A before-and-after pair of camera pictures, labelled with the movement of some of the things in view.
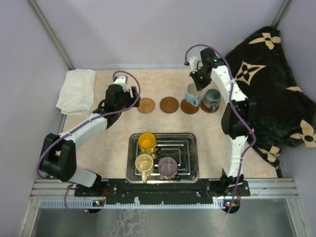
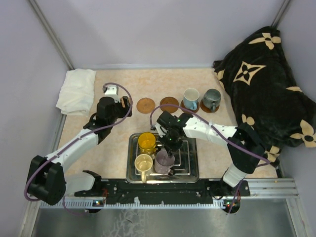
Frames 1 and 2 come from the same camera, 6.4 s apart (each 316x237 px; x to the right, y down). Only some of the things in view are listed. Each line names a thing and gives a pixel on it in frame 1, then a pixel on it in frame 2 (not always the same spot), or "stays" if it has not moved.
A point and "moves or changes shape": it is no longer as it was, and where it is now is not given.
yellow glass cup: x=147 y=143 stays
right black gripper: x=199 y=86 to x=170 y=149
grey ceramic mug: x=212 y=98 stays
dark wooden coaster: x=169 y=104 stays
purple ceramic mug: x=167 y=168 moves or changes shape
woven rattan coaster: x=146 y=105 stays
